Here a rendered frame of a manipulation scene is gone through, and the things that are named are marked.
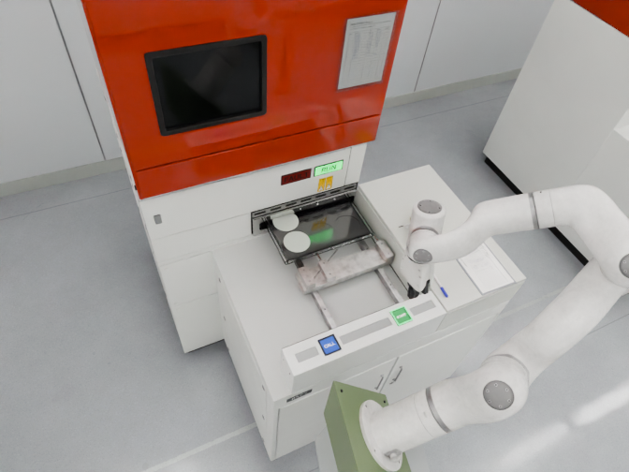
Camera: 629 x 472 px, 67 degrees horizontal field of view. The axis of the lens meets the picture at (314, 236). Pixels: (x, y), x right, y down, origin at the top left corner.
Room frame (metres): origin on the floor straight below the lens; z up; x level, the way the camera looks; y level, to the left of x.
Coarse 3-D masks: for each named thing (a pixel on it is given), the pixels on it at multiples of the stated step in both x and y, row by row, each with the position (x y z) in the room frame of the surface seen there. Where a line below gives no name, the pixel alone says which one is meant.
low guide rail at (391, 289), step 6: (360, 246) 1.15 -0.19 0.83; (366, 246) 1.14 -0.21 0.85; (378, 270) 1.04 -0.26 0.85; (378, 276) 1.03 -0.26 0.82; (384, 276) 1.01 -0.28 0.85; (384, 282) 1.00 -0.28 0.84; (390, 282) 0.99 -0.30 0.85; (390, 288) 0.96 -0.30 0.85; (390, 294) 0.95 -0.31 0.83; (396, 294) 0.94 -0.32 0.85; (396, 300) 0.93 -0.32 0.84; (402, 300) 0.92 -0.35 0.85
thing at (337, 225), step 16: (320, 208) 1.27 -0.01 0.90; (336, 208) 1.28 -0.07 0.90; (352, 208) 1.29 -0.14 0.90; (272, 224) 1.15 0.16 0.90; (304, 224) 1.17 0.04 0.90; (320, 224) 1.18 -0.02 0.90; (336, 224) 1.19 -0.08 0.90; (352, 224) 1.21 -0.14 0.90; (320, 240) 1.11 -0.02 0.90; (336, 240) 1.12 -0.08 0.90; (288, 256) 1.01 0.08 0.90
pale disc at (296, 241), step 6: (288, 234) 1.11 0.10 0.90; (294, 234) 1.12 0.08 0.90; (300, 234) 1.12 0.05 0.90; (288, 240) 1.09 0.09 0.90; (294, 240) 1.09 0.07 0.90; (300, 240) 1.09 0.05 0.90; (306, 240) 1.10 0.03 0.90; (288, 246) 1.05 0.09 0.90; (294, 246) 1.06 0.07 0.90; (300, 246) 1.06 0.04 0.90; (306, 246) 1.07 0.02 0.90
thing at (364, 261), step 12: (360, 252) 1.09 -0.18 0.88; (372, 252) 1.10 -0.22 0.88; (336, 264) 1.02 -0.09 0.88; (348, 264) 1.03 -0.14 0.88; (360, 264) 1.03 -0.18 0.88; (372, 264) 1.04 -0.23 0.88; (384, 264) 1.06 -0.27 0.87; (336, 276) 0.96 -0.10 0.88; (348, 276) 0.98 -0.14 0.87; (300, 288) 0.91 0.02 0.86; (312, 288) 0.90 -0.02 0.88
